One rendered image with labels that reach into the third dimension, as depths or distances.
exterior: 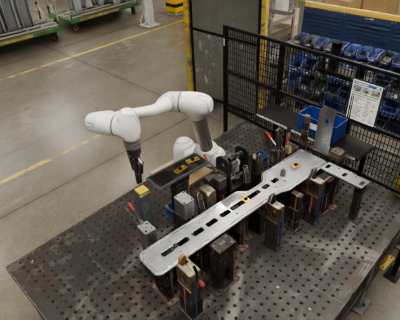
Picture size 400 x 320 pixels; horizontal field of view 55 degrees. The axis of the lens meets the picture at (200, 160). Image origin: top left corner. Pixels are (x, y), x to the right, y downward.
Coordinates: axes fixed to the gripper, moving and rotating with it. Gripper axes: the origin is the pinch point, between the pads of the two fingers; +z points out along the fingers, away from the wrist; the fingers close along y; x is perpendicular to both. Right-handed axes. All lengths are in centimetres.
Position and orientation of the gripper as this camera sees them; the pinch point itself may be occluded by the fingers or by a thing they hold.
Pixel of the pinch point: (138, 177)
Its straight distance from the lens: 209.7
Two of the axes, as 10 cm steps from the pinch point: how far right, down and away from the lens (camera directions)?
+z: 0.4, 8.1, 5.9
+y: 6.5, 4.2, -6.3
